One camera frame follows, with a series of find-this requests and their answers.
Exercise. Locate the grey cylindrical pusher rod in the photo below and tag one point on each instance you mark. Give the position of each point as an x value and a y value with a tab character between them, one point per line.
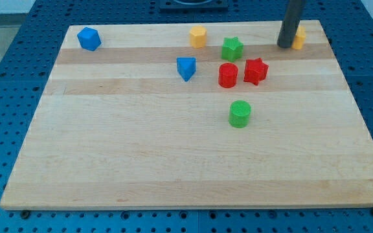
290	23

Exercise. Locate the yellow hexagon block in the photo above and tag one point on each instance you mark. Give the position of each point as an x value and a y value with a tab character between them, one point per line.
198	36

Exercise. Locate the light wooden board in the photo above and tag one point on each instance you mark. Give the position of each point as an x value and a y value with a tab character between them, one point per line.
119	129

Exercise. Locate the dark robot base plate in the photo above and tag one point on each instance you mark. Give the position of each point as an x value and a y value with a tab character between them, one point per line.
172	5

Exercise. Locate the red cylinder block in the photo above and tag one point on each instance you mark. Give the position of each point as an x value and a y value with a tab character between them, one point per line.
228	73

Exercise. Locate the yellow block behind rod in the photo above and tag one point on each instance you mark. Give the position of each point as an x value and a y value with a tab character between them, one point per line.
299	38

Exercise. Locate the blue triangle block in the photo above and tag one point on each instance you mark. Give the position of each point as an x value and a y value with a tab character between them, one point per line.
186	67

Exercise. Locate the blue cube block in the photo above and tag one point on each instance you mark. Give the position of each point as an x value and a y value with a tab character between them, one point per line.
89	39

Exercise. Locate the green star block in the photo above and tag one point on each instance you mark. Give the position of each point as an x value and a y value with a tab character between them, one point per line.
232	49

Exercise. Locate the red star block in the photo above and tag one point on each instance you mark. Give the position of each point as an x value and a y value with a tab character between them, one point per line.
255	71

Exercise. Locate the green cylinder block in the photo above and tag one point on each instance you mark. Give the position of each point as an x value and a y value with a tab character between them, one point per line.
239	114

